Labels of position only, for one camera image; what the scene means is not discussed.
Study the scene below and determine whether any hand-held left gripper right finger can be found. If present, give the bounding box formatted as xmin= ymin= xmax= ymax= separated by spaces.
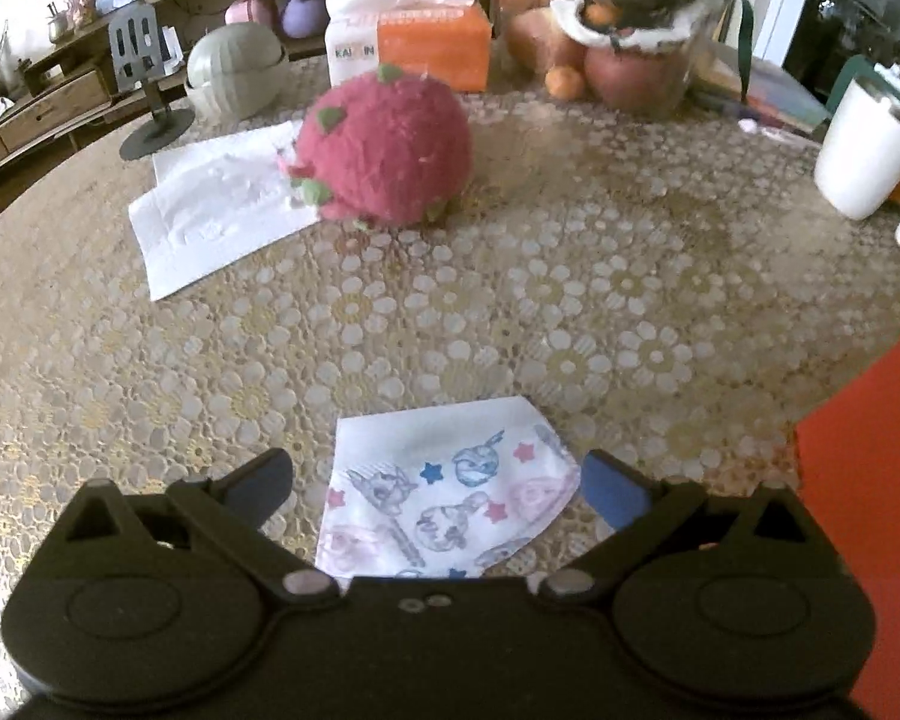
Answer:
xmin=538 ymin=450 xmax=830 ymax=608

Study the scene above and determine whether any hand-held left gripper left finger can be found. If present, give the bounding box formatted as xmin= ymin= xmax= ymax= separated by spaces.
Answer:
xmin=58 ymin=448 xmax=342 ymax=608

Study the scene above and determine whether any printed white face mask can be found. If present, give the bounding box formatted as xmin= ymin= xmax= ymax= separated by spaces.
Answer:
xmin=315 ymin=394 xmax=582 ymax=578

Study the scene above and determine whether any white and orange cardboard box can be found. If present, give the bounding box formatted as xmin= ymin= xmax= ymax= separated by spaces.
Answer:
xmin=793 ymin=319 xmax=900 ymax=720

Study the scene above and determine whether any gold lace tablecloth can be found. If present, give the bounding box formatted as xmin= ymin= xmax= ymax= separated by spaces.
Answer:
xmin=0 ymin=52 xmax=900 ymax=720

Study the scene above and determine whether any white paper napkin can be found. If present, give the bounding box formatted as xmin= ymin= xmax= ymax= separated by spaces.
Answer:
xmin=127 ymin=120 xmax=323 ymax=302

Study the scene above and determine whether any pale green ceramic jar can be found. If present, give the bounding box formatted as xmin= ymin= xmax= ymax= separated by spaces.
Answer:
xmin=186 ymin=21 xmax=290 ymax=121

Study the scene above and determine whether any white mug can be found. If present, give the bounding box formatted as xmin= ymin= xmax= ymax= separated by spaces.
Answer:
xmin=814 ymin=75 xmax=900 ymax=247

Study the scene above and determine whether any red apple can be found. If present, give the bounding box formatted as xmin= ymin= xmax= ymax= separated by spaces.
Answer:
xmin=585 ymin=45 xmax=683 ymax=112

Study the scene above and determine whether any stack of books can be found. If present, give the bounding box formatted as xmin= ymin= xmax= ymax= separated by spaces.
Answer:
xmin=694 ymin=60 xmax=830 ymax=136

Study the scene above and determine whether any wooden cabinet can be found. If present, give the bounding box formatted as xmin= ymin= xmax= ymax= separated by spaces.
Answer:
xmin=0 ymin=0 xmax=496 ymax=188

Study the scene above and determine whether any bag of oranges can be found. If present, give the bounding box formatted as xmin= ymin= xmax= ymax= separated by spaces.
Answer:
xmin=495 ymin=0 xmax=736 ymax=121

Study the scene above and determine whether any grey phone stand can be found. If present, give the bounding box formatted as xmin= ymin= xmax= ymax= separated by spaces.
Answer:
xmin=109 ymin=1 xmax=196 ymax=160

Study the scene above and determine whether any pink vase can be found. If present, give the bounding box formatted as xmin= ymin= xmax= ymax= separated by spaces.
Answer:
xmin=225 ymin=0 xmax=278 ymax=27

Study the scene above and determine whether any orange and white tissue pack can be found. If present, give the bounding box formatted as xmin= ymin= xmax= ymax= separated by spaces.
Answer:
xmin=324 ymin=0 xmax=492 ymax=91

